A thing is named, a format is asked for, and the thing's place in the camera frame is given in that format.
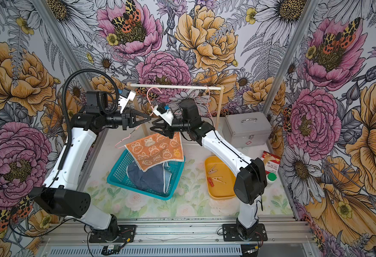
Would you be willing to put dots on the red clothespin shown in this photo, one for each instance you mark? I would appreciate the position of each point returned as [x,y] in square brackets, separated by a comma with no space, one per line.
[210,182]

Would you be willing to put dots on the red white box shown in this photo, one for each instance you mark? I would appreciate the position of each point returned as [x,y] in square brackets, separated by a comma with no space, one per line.
[271,162]

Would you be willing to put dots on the blue towel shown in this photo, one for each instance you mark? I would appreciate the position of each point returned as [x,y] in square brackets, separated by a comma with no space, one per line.
[156,178]

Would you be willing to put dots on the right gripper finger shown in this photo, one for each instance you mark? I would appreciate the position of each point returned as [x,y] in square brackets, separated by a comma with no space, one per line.
[160,123]
[162,131]

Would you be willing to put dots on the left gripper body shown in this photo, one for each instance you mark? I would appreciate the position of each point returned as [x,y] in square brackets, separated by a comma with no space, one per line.
[125,119]

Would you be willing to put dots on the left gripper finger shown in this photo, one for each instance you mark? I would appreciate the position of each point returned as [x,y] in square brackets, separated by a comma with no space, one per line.
[137,123]
[139,116]

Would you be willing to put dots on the orange bunny towel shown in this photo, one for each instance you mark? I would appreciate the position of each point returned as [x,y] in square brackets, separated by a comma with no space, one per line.
[156,149]

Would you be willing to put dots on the beige clothespin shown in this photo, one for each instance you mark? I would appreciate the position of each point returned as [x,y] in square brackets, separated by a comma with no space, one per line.
[212,170]
[218,179]

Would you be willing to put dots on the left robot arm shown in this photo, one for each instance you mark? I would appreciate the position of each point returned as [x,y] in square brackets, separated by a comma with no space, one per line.
[59,195]

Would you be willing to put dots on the aluminium front rail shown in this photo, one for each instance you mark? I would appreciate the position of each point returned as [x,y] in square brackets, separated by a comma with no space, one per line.
[170,231]

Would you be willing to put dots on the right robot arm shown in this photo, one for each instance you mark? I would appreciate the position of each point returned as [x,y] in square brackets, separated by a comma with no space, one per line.
[250,173]

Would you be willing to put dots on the teal plastic basket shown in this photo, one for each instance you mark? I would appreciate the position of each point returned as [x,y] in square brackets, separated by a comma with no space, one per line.
[119,178]

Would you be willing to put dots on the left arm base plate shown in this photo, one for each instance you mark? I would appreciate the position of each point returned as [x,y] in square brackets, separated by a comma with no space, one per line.
[120,234]

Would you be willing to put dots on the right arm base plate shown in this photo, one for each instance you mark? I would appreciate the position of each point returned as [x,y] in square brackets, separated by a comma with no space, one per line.
[238,233]

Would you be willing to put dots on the green cap bottle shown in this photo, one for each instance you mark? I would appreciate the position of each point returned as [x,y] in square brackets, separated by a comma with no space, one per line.
[271,177]

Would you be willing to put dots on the silver metal case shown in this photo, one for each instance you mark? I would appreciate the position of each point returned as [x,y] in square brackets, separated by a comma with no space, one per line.
[248,129]

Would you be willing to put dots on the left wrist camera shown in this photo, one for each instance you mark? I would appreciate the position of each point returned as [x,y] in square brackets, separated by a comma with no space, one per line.
[125,96]

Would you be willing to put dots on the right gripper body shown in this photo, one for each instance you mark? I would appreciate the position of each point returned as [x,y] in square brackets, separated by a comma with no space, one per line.
[167,127]

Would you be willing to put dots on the yellow plastic tray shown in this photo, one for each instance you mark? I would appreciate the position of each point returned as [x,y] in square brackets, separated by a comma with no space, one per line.
[220,191]

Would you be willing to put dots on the wooden clothes rack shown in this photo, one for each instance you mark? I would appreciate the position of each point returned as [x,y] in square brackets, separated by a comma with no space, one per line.
[159,87]

